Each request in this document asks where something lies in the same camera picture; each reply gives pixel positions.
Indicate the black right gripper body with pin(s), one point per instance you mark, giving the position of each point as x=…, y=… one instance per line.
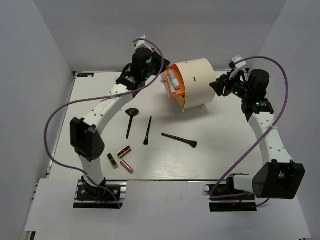
x=234, y=85

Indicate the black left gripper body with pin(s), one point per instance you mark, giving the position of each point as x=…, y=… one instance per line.
x=155, y=66

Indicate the cream round drawer organizer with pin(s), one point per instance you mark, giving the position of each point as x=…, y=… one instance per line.
x=197, y=76

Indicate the brown fan makeup brush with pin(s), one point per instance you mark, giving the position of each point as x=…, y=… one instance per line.
x=131, y=112

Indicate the white green cosmetic tube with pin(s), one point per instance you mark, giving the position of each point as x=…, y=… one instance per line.
x=171, y=86

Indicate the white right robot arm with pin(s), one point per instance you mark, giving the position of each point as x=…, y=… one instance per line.
x=280, y=176

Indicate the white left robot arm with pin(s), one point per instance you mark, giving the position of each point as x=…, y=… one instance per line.
x=85, y=132

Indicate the thin black makeup brush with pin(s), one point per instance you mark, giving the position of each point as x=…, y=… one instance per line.
x=146, y=139

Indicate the blue table sticker left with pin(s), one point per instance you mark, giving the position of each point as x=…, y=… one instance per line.
x=85, y=75

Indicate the copper black lipstick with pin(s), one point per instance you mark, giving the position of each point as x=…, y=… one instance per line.
x=123, y=152

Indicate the black gold lipstick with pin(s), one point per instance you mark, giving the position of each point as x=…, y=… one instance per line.
x=112, y=161

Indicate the rose gold lipstick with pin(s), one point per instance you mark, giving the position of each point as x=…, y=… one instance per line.
x=127, y=166

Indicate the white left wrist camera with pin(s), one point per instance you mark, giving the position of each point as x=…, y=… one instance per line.
x=142, y=43

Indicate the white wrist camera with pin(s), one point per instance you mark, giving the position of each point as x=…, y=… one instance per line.
x=237, y=63
x=142, y=43

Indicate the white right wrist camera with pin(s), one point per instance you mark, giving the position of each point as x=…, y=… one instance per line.
x=237, y=63

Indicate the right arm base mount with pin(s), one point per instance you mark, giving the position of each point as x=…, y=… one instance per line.
x=242, y=203

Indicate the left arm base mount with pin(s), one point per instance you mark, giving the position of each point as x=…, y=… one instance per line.
x=87, y=199

